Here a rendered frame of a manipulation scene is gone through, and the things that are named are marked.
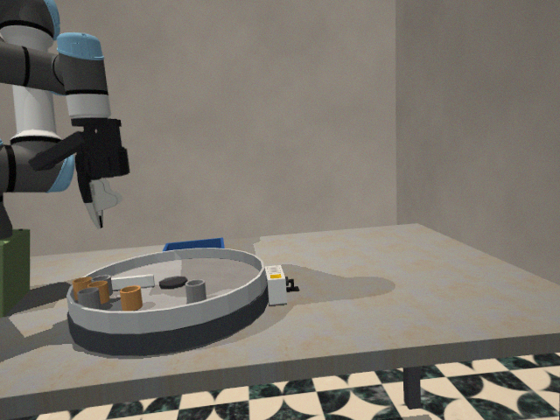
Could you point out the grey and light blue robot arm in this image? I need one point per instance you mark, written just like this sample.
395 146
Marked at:
37 159

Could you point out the grey metal sleeve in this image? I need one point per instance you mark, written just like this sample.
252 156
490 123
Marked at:
90 300
195 291
104 278

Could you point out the bronze bushing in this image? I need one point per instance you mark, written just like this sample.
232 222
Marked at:
79 284
103 289
131 298

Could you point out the blue plastic crate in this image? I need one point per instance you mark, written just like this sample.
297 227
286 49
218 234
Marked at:
207 243

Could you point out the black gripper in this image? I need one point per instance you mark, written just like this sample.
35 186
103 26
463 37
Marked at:
93 159

